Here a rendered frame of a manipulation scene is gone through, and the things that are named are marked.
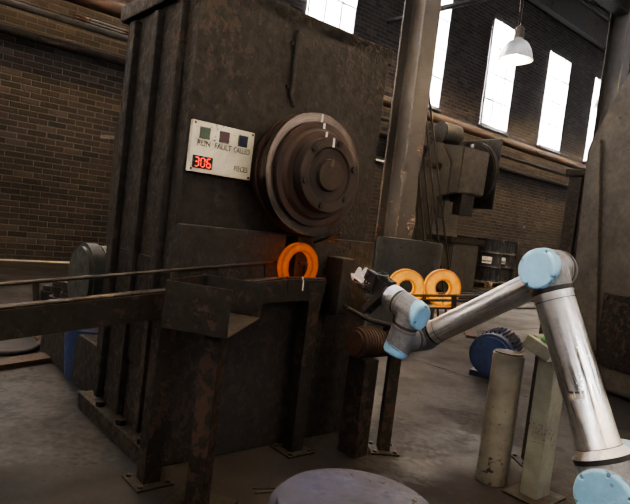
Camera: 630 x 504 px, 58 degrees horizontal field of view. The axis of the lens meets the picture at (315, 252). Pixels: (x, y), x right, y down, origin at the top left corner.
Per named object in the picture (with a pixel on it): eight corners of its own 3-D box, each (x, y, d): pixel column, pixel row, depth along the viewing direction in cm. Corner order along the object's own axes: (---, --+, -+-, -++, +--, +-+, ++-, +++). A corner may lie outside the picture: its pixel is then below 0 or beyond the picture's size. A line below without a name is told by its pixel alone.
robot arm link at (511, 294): (579, 245, 177) (415, 327, 218) (564, 242, 168) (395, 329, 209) (597, 278, 173) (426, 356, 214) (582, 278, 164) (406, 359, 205)
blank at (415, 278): (387, 268, 241) (389, 269, 238) (423, 268, 243) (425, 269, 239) (386, 305, 242) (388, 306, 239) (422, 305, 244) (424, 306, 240)
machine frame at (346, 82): (74, 404, 254) (114, 4, 245) (270, 382, 324) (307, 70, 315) (141, 471, 199) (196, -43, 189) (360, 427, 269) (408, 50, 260)
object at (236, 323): (139, 524, 166) (166, 279, 162) (182, 486, 191) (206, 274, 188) (203, 542, 161) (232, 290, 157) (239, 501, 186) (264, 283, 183)
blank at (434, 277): (423, 269, 243) (425, 269, 239) (459, 269, 244) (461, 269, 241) (422, 305, 244) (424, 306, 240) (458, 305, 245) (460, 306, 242)
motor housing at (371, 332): (328, 449, 238) (344, 323, 235) (365, 441, 252) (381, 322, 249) (350, 462, 228) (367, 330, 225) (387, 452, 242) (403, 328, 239)
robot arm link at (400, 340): (414, 360, 203) (427, 329, 200) (395, 363, 195) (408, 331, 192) (395, 346, 209) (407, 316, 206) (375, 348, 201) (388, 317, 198)
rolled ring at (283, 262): (321, 245, 230) (315, 244, 232) (285, 241, 217) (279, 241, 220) (315, 290, 231) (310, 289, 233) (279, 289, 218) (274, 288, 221)
